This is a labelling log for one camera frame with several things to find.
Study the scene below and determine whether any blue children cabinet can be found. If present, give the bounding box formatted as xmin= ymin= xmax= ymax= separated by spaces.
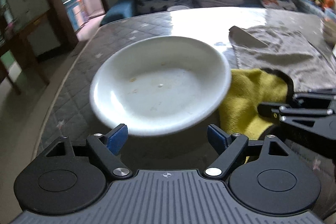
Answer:
xmin=63 ymin=0 xmax=89 ymax=33

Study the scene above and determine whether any yellow and black cleaning cloth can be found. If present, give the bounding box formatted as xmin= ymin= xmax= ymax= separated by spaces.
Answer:
xmin=218 ymin=68 xmax=294 ymax=140

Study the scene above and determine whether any blue sofa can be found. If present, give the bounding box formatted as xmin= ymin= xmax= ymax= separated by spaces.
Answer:
xmin=100 ymin=0 xmax=335 ymax=26

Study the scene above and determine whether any grey towel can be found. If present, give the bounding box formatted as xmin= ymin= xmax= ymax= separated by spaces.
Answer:
xmin=229 ymin=26 xmax=335 ymax=92

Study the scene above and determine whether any dark wooden desk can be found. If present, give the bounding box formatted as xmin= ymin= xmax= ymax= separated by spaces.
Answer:
xmin=0 ymin=11 xmax=64 ymax=96

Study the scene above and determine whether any white bowl on sofa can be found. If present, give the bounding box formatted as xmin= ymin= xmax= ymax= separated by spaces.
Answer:
xmin=167 ymin=5 xmax=190 ymax=11

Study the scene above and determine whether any large white bowl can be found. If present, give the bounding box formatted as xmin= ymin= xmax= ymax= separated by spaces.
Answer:
xmin=89 ymin=36 xmax=231 ymax=137

